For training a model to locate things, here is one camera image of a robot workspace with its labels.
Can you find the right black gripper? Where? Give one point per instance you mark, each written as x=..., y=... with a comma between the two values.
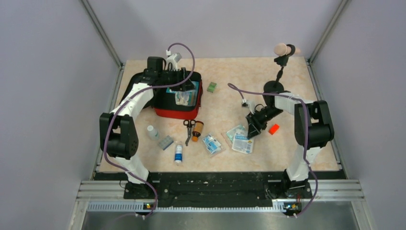
x=253, y=129

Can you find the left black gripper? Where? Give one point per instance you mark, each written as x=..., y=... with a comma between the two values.
x=188, y=85

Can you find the blue cotton swab bag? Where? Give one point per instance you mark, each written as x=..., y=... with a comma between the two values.
x=193, y=93

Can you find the bandage strip packet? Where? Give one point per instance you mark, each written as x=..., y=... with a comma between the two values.
x=182, y=98

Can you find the white blue dressing pouch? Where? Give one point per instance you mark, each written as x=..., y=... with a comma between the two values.
x=242, y=144

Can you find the teal gauze packet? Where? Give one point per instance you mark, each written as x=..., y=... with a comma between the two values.
x=231, y=133

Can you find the blue white plaster packet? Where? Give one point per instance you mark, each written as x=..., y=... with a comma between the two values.
x=212, y=144

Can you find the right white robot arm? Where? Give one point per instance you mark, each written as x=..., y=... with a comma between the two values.
x=313, y=128

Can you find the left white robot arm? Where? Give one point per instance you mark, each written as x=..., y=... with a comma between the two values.
x=118, y=135

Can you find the red black medicine kit bag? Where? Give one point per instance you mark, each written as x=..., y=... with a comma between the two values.
x=164, y=101

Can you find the amber medicine bottle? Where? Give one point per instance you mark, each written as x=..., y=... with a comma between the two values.
x=197, y=131

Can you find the orange red block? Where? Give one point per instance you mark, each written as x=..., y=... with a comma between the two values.
x=274, y=129

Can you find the small green box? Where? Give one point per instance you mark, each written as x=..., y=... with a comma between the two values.
x=211, y=87

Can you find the black microphone stand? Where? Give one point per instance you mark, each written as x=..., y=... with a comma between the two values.
x=283, y=52

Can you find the clear white cap bottle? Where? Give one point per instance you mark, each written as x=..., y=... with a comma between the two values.
x=153, y=132

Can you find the grey blue pill blister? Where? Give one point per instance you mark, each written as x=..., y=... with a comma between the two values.
x=165, y=142

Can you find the white blue spray bottle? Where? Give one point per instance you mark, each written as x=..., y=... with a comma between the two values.
x=178, y=154

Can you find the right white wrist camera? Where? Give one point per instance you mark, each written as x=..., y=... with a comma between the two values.
x=250, y=105

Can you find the black handled scissors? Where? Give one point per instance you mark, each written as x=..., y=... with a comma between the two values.
x=189, y=124

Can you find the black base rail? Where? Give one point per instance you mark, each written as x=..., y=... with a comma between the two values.
x=218, y=189

